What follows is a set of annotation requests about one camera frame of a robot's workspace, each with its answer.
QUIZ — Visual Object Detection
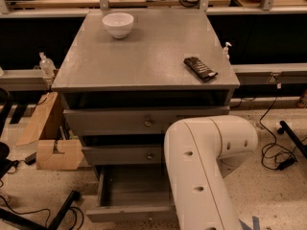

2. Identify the grey bottom drawer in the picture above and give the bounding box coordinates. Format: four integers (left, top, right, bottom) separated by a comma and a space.
86, 164, 177, 222

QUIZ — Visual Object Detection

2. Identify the grey drawer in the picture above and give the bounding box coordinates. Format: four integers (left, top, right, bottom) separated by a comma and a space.
82, 145, 163, 165
64, 106, 229, 136
86, 164, 177, 222

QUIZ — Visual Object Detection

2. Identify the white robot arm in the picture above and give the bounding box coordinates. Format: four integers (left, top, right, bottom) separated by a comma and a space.
164, 115, 258, 230

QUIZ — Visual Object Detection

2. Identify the grey top drawer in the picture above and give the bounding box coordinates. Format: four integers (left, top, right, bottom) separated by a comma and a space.
64, 106, 229, 136

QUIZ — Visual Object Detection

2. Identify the grey wooden drawer cabinet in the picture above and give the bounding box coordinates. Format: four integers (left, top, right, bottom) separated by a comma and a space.
51, 9, 241, 180

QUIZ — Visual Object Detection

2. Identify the grey middle drawer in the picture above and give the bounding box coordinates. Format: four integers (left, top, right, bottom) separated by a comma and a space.
82, 145, 163, 165

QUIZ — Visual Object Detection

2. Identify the dark snack bar wrapper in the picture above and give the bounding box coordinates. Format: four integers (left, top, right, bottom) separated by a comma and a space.
183, 57, 218, 81

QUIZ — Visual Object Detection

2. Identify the white ceramic bowl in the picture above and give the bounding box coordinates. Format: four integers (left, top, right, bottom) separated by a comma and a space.
102, 12, 134, 38

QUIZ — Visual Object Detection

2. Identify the white pump bottle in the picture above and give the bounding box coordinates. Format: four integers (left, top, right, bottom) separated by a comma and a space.
223, 42, 232, 59

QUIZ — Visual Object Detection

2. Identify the cardboard box piece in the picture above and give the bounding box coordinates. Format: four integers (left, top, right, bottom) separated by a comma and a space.
36, 140, 83, 171

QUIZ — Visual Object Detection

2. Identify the clear sanitizer bottle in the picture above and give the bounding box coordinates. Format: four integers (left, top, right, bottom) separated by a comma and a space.
39, 52, 56, 77

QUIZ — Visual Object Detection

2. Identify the black right stand leg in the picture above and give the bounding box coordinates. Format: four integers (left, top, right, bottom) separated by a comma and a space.
278, 121, 307, 158

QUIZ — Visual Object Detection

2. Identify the black stand leg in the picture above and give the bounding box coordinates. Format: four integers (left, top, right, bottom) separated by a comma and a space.
278, 121, 307, 158
0, 190, 82, 230

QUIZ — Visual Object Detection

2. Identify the black chair base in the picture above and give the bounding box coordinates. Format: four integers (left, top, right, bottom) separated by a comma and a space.
0, 87, 20, 180

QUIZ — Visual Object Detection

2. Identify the black floor cable bundle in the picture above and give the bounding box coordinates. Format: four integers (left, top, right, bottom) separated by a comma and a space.
257, 96, 298, 172

